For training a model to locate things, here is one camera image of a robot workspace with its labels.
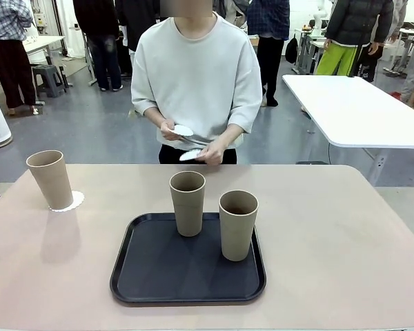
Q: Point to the person's left hand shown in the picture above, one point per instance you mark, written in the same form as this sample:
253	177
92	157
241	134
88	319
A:
214	153

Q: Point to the person's right hand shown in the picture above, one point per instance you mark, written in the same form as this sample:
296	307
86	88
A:
167	131

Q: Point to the tall brown paper cup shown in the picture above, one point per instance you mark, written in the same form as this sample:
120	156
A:
51	182
188	213
238	234

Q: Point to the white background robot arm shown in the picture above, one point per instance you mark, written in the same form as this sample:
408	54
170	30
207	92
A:
319	20

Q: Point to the person's right forearm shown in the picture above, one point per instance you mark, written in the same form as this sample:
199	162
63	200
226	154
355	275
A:
156	115

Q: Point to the person's left forearm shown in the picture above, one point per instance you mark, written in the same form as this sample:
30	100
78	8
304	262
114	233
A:
229	135

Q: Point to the person in light grey shirt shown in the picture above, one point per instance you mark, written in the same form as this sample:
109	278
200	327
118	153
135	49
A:
196	86

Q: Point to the bystander in black with jeans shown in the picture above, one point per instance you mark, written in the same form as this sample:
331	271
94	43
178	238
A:
103	51

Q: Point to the bystander in black top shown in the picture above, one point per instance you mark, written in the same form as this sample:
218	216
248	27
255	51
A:
134	20

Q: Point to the black plastic serving tray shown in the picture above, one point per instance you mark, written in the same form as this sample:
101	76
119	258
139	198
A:
179	276

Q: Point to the grey plastic step stool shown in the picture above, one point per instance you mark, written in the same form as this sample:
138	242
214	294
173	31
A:
50	77

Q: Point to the black backpack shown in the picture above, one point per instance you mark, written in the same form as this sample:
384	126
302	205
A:
291	50

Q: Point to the large white table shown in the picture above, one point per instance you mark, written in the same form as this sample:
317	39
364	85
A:
348	110

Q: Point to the bystander in dark blue plaid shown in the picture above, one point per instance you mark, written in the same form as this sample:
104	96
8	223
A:
269	20

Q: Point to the small white desk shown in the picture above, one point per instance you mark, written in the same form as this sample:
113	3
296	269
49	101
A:
45	41

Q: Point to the bystander in plaid shirt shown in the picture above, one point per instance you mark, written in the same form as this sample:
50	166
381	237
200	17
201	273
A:
10	69

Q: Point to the bystander with lime green trousers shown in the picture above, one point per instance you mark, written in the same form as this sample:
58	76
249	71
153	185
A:
355	20

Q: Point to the black camera stand pole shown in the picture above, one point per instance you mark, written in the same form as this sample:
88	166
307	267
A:
356	58

